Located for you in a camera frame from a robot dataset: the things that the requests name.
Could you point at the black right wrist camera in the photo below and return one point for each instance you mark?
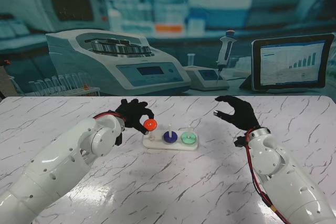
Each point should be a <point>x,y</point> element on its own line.
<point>239,142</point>

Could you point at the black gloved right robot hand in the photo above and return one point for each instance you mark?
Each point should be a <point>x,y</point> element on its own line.
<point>244,116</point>

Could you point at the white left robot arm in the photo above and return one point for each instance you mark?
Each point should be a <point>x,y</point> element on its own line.
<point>57,169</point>

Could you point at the white Hanoi tower base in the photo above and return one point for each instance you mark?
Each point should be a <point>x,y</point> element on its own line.
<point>170,145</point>

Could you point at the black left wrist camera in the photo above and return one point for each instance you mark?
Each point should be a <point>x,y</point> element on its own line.
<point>119,140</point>

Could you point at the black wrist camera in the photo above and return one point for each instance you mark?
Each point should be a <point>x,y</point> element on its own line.
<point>119,140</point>
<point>239,142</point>

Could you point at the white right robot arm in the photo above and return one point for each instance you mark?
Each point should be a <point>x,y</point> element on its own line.
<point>286,179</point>

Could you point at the printed laboratory backdrop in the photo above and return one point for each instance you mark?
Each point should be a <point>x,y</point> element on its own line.
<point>168,24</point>

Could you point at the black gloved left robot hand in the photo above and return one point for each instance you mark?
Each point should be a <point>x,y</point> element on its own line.
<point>132,115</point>

